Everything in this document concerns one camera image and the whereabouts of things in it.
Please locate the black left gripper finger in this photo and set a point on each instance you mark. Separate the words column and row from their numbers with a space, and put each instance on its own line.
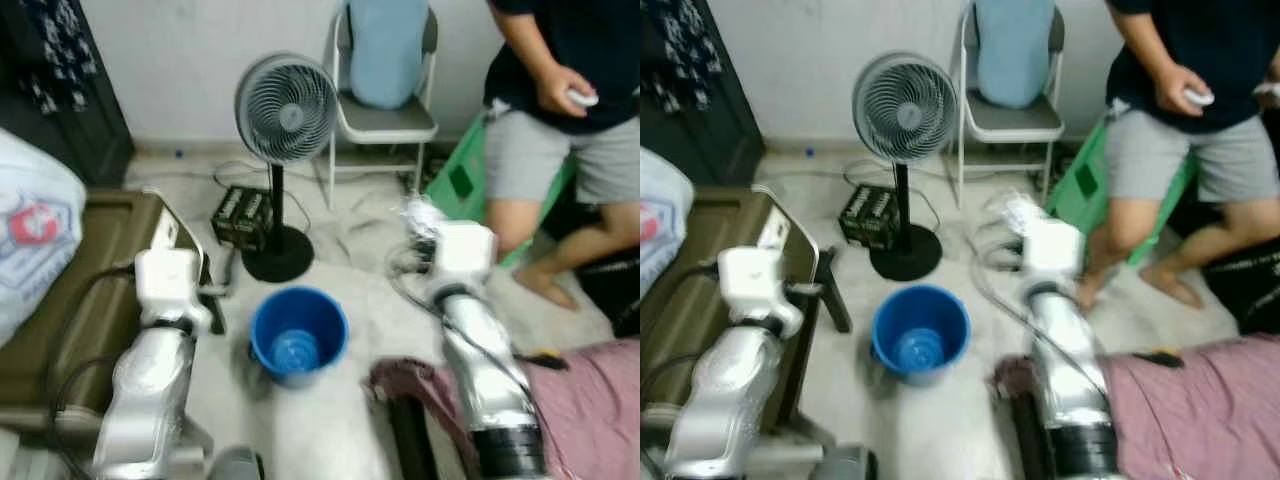
column 216, row 295
column 834, row 290

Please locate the small white handheld device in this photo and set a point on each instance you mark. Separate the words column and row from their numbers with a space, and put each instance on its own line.
column 585, row 99
column 1202, row 98

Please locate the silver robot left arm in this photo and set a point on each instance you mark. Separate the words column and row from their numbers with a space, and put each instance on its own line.
column 150, row 390
column 730, row 390

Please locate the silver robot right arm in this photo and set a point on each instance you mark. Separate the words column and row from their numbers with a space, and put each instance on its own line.
column 485, row 380
column 1065, row 380

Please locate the person's right forearm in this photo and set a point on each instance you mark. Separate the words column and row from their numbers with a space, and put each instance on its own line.
column 1140, row 42
column 522, row 45

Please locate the person's right hand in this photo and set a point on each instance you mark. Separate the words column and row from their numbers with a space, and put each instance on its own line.
column 558, row 92
column 1175, row 90

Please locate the small black box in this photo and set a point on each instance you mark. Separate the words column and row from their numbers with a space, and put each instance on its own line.
column 242, row 215
column 868, row 213

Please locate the blue plastic bucket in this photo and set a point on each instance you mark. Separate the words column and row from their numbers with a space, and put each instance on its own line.
column 920, row 345
column 300, row 350

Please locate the olive brown leather sofa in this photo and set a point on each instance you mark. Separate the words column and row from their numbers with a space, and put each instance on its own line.
column 90, row 300
column 700, row 300

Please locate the silver robot left leg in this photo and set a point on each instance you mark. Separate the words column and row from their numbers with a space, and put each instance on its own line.
column 850, row 465
column 238, row 465

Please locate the white bag red print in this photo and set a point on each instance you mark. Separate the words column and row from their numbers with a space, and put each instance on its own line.
column 660, row 220
column 35, row 230

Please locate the grey standing fan black base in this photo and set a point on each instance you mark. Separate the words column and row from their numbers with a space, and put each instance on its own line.
column 905, row 108
column 287, row 108

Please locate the dark wooden cabinet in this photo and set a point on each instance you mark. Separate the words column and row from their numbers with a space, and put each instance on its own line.
column 720, row 130
column 90, row 130

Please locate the black bag white lettering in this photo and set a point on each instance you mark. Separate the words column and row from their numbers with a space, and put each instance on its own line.
column 610, row 295
column 1245, row 285

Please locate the grey metal folding chair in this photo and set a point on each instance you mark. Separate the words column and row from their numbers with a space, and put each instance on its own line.
column 1010, row 120
column 385, row 122

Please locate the green plastic crate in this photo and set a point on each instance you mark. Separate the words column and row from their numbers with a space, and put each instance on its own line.
column 455, row 185
column 1080, row 185

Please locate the purple cartoon print blanket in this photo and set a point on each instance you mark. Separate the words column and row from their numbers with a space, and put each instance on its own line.
column 590, row 420
column 1200, row 420

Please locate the black white patterned garment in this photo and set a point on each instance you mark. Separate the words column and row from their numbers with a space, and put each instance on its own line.
column 690, row 50
column 60, row 50

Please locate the light blue cushion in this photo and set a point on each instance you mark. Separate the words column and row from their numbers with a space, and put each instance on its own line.
column 1015, row 50
column 385, row 55

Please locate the small black yellow object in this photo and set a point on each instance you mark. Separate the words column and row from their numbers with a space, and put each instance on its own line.
column 1163, row 358
column 545, row 361

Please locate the person in grey shorts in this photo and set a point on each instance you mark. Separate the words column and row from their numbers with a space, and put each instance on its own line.
column 540, row 160
column 1160, row 160

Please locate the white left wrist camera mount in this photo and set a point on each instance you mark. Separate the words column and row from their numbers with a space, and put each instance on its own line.
column 168, row 280
column 750, row 280

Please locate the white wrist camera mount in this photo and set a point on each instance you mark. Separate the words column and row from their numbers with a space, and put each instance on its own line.
column 462, row 255
column 1052, row 250
column 750, row 280
column 168, row 280

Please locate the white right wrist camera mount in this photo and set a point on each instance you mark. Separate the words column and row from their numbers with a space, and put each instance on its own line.
column 462, row 255
column 1052, row 250

